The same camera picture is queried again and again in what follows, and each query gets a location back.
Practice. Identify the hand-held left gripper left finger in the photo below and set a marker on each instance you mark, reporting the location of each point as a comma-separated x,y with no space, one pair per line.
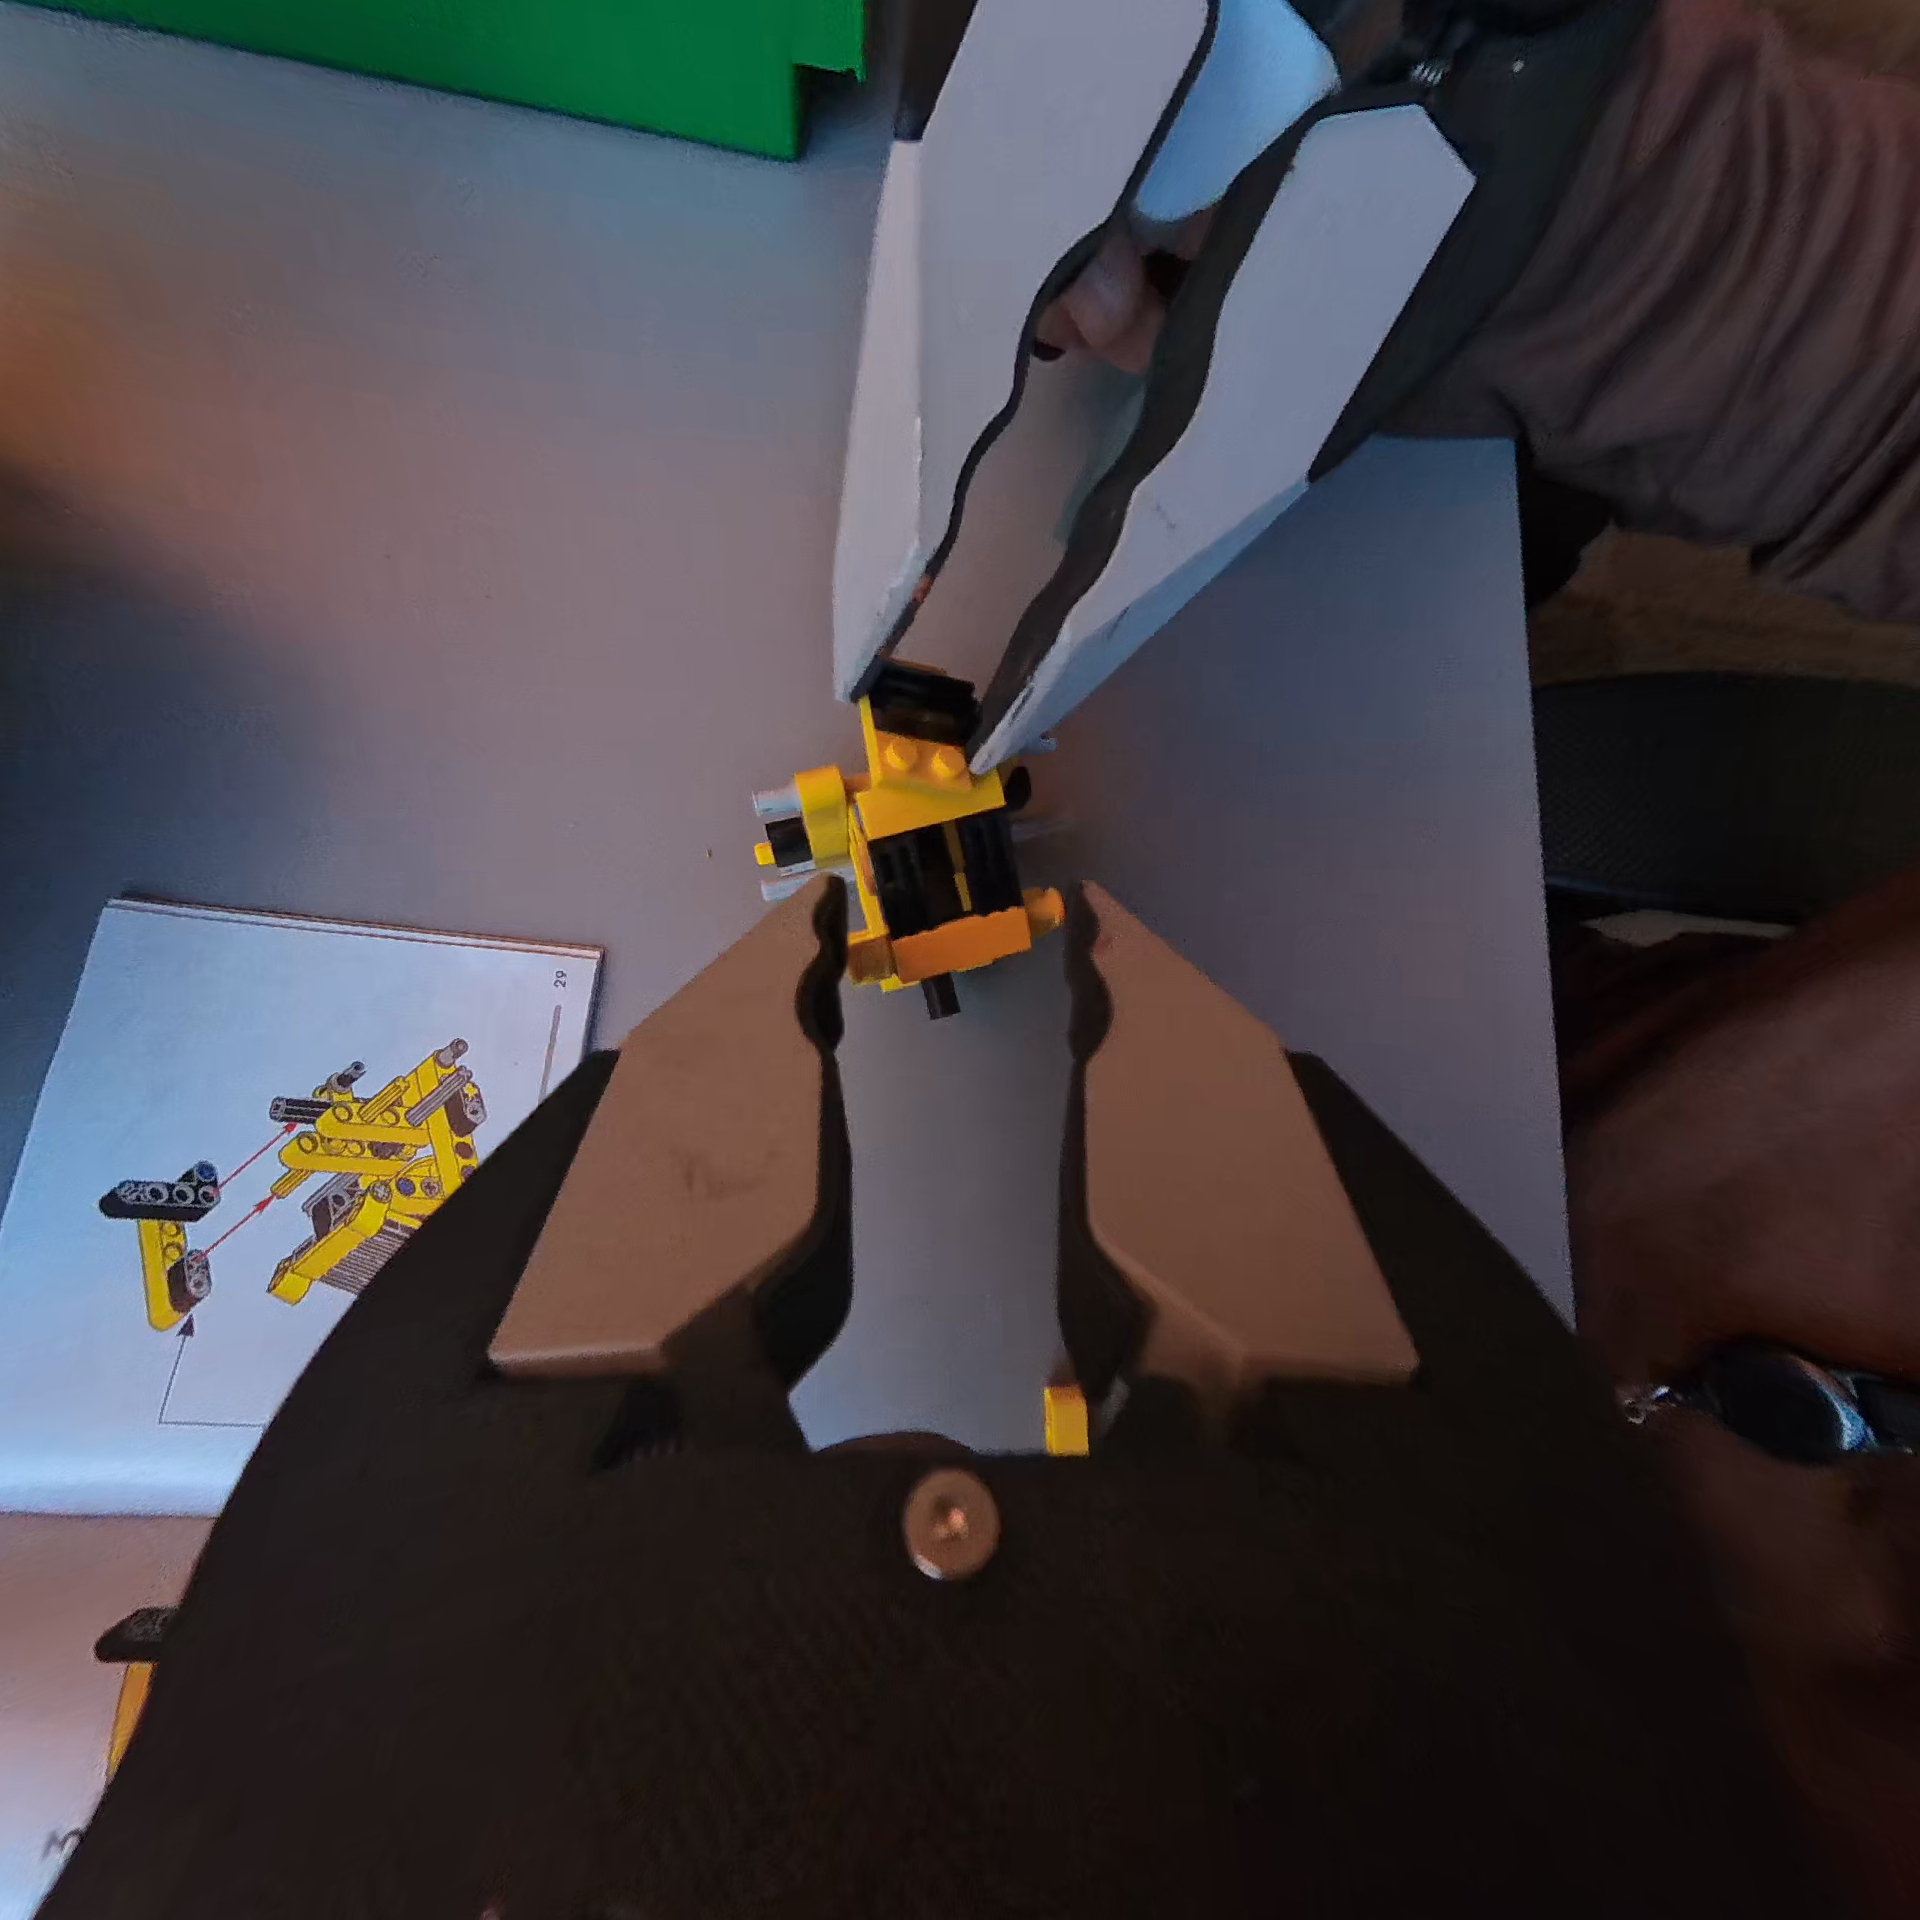
675,1170

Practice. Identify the lego instruction booklet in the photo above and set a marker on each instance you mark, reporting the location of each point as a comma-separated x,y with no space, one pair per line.
226,1019

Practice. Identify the person's torso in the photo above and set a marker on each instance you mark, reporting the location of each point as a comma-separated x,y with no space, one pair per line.
1756,1170

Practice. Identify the small yellow lego piece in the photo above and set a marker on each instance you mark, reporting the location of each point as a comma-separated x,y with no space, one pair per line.
1066,1422

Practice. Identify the black and yellow lego piece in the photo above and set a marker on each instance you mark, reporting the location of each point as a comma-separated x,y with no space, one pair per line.
130,1710

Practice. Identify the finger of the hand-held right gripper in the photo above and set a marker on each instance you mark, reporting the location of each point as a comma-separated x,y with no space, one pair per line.
1290,345
990,225

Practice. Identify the green box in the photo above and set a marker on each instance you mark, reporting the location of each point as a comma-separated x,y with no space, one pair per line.
600,60

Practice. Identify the black mesh chair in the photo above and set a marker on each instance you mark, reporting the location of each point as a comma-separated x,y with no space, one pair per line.
1725,796

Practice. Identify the person's right hand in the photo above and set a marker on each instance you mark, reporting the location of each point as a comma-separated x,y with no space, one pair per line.
1118,307

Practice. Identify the person's right forearm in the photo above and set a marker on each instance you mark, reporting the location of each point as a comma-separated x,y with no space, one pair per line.
1725,299

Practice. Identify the yellow and black lego model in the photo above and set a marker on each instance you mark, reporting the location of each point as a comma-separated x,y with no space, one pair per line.
915,810

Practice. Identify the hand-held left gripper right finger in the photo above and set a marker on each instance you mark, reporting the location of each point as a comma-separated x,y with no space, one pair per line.
1230,1185

